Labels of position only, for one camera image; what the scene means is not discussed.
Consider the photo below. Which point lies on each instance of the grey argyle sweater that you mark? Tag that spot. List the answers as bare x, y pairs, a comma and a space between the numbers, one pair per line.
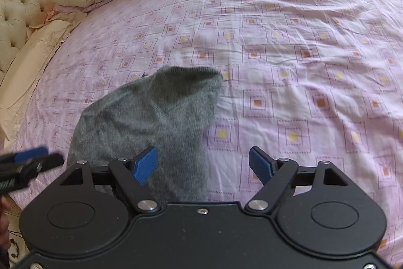
169, 110

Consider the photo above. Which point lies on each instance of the pink patterned bed sheet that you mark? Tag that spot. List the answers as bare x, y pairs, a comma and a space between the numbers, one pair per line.
311, 80

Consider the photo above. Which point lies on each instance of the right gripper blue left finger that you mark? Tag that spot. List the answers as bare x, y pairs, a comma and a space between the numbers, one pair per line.
143, 165

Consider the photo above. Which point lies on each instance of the cream pillow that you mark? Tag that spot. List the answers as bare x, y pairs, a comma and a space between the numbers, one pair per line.
27, 69

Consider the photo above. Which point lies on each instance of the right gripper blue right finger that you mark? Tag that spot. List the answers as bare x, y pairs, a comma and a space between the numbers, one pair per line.
263, 166

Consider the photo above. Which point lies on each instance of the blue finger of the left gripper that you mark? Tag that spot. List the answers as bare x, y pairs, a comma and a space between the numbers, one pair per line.
31, 153

